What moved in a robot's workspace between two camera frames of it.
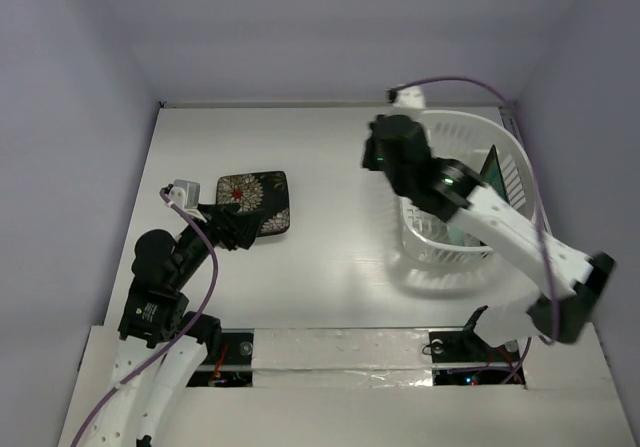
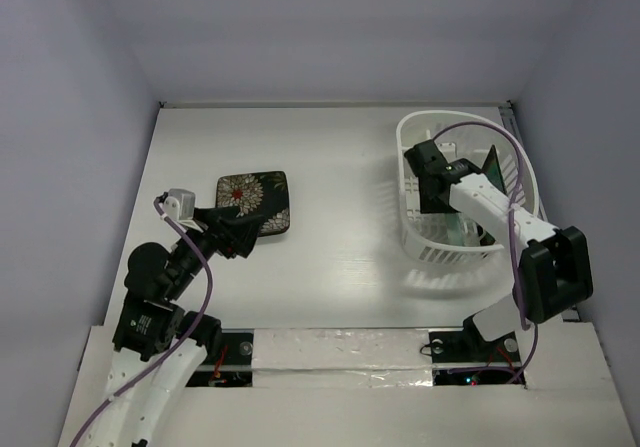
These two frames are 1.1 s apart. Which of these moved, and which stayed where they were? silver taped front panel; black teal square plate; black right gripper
Moved: black right gripper
Stayed: black teal square plate; silver taped front panel
